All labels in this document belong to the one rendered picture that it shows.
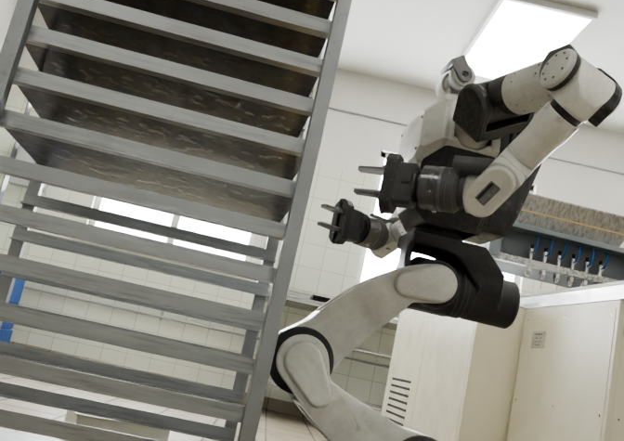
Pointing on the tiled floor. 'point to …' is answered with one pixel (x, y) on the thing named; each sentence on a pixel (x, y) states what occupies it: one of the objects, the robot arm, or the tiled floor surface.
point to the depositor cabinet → (452, 376)
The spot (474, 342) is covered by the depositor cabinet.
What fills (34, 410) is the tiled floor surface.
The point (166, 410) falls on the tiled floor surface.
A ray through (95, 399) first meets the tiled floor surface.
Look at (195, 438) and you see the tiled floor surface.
